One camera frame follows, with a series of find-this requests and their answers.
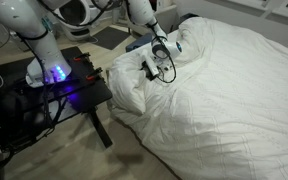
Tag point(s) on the white round appliance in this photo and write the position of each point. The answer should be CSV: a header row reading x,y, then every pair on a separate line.
x,y
75,14

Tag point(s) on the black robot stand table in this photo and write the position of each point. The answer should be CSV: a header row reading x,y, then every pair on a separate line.
x,y
29,114

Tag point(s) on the dark floor mat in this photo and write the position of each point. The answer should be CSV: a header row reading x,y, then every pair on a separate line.
x,y
110,38

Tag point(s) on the beige armchair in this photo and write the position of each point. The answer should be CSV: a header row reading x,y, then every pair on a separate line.
x,y
167,18

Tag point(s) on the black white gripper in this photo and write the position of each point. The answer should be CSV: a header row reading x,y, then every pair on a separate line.
x,y
153,65

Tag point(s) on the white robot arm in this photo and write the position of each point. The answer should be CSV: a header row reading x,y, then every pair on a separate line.
x,y
49,66

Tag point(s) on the white duvet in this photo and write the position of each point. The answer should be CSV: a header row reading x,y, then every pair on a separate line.
x,y
222,114

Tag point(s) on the orange black clamp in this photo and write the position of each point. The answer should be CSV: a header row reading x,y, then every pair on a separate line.
x,y
94,74
80,57

